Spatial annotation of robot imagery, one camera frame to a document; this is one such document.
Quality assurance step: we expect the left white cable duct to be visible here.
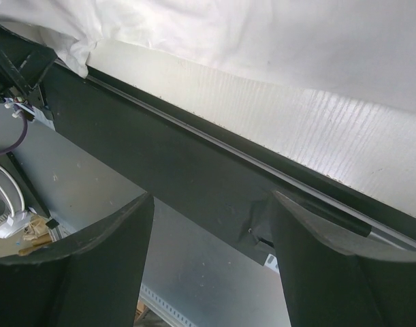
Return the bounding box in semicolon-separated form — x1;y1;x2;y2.
4;97;55;131

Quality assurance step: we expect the white t shirt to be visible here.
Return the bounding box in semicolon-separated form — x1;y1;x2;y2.
0;1;416;113

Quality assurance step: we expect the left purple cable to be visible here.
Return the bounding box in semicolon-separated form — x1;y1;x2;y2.
0;110;29;158

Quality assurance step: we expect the right white cable duct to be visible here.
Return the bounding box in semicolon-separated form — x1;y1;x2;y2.
264;254;279;274

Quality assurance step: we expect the white cable duct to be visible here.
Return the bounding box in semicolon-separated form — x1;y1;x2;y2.
4;97;55;131
264;254;279;274

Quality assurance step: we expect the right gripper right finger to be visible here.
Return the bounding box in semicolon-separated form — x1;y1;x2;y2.
270;192;416;326

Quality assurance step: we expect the white cable loop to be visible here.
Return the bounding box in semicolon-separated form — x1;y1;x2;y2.
0;161;33;239

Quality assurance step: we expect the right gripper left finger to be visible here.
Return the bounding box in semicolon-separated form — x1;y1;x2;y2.
0;193;154;326

